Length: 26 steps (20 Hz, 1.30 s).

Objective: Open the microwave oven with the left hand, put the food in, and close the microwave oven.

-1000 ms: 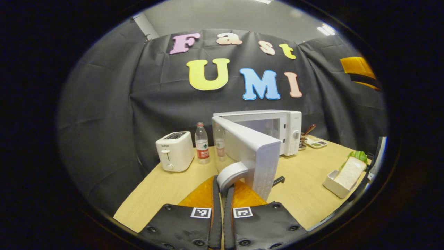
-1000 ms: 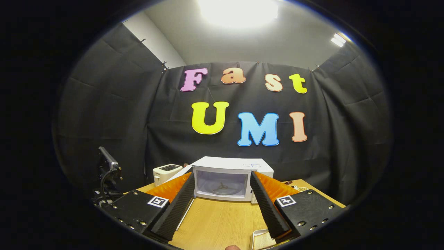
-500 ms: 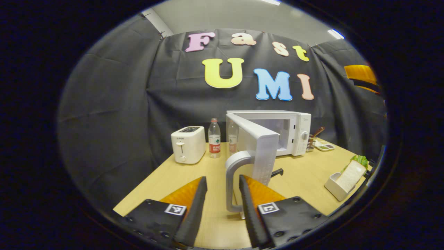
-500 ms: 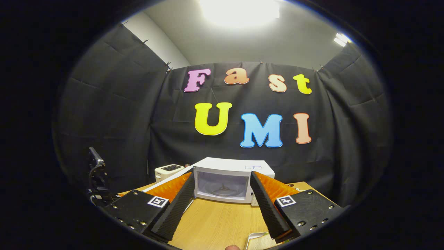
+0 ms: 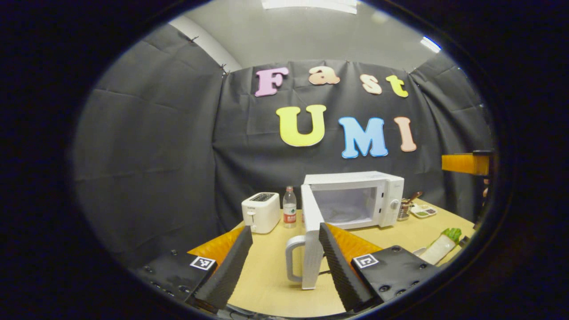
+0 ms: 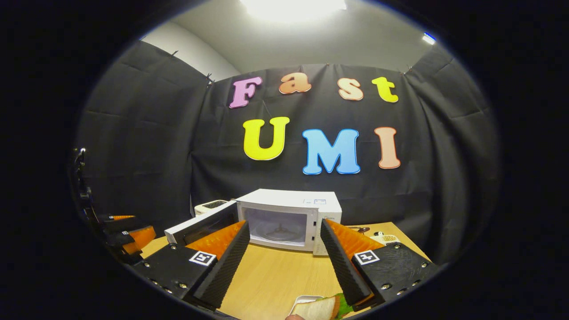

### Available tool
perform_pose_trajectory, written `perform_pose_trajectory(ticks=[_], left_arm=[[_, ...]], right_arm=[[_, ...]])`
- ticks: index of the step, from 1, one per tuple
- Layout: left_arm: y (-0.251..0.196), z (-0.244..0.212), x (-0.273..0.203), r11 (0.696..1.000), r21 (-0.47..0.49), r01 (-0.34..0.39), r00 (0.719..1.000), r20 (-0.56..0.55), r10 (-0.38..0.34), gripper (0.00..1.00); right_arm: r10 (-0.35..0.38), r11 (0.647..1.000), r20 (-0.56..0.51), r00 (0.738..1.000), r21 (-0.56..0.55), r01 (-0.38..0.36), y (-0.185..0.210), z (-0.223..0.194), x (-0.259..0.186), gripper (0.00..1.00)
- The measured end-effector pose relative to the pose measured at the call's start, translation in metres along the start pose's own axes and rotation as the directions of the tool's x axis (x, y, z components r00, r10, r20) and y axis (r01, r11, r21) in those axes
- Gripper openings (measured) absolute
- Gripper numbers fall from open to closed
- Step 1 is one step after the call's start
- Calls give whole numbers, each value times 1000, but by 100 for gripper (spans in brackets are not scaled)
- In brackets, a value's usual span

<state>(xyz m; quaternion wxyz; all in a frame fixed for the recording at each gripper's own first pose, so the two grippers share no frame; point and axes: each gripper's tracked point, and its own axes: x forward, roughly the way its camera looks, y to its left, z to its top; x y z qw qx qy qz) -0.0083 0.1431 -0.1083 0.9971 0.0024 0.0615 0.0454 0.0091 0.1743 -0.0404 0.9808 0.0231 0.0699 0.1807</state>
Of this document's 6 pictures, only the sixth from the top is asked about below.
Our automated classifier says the white divided dish with beans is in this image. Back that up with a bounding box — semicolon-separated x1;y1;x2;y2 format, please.
371;231;401;246

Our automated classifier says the large ceiling light panel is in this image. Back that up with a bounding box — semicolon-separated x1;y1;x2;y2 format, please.
240;0;347;23

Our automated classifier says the white toaster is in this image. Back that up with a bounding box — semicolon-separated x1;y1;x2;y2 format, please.
194;200;228;217

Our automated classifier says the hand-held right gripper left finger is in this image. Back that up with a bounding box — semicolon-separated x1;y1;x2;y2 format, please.
131;221;251;311

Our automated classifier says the white microwave oven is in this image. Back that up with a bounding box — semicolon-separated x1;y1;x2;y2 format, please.
164;189;343;256

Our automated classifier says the small white ribbed tray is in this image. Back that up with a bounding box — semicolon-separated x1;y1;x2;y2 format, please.
289;295;325;316

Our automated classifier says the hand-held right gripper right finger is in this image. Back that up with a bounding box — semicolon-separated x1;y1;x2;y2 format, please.
320;219;441;312

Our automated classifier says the sandwich with lettuce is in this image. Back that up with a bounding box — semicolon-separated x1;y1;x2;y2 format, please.
293;293;354;320

